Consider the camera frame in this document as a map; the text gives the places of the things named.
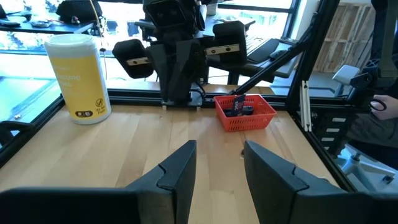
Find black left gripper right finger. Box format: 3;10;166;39
243;140;348;224

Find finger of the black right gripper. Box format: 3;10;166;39
111;38;180;98
176;21;249;101

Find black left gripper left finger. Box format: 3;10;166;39
124;139;198;224

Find black desk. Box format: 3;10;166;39
198;15;300;86
0;17;104;36

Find black computer mouse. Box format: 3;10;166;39
268;49;289;61

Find yellow white wipes canister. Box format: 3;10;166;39
44;33;112;125

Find red plastic mesh basket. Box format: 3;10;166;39
213;94;277;133

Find black bag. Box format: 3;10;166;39
55;0;104;25

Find person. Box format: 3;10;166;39
345;93;398;170

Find large bright window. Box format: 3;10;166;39
0;0;301;94

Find wooden pallet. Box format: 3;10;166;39
312;2;377;75

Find person's hand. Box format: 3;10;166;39
369;94;398;121

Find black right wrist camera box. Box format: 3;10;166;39
144;0;200;31

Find silver metal bracket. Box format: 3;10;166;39
298;80;313;133

